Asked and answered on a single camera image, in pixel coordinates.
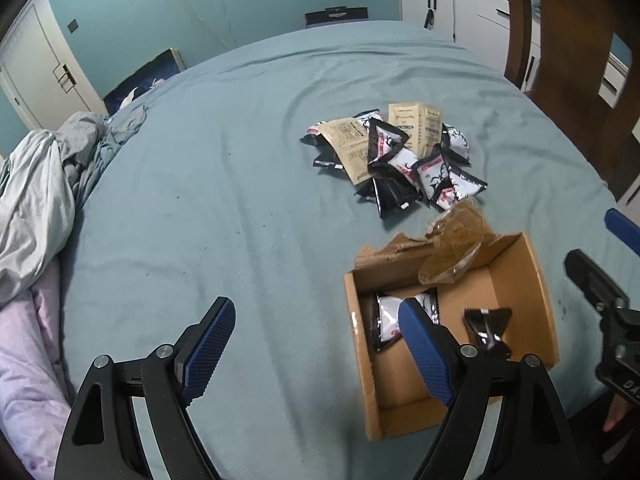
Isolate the white deer snack packet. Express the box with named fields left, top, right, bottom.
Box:
left=370, top=287, right=440, bottom=352

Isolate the black snack packet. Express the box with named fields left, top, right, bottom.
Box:
left=355, top=177, right=420, bottom=220

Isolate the tan sachet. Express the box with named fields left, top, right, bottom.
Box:
left=387, top=102, right=442, bottom=158
left=318, top=118, right=370, bottom=185

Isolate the person's right hand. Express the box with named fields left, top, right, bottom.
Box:
left=603, top=394, right=631, bottom=432

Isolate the lilac pillow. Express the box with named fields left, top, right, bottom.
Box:
left=1, top=260, right=70, bottom=479

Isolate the crumpled brown packing tape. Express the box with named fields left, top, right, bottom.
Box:
left=418, top=198, right=501, bottom=286

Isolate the brown cardboard box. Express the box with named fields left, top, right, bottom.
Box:
left=342, top=231, right=561, bottom=442

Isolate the teal bed sheet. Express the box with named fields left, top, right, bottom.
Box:
left=61, top=22, right=639, bottom=479

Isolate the brown wooden chair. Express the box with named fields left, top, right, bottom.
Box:
left=504, top=0, right=639, bottom=198

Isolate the grey crumpled duvet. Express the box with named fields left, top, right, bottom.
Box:
left=1, top=105, right=148, bottom=304

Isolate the white cabinet with drawers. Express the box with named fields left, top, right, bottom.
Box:
left=399, top=0, right=639, bottom=208

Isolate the dark blue framed picture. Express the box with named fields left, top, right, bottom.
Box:
left=103, top=49, right=186, bottom=115

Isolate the white wardrobe door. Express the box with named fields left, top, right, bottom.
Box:
left=1, top=0, right=106, bottom=130

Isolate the black bag behind bed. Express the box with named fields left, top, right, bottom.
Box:
left=305, top=6, right=369, bottom=28

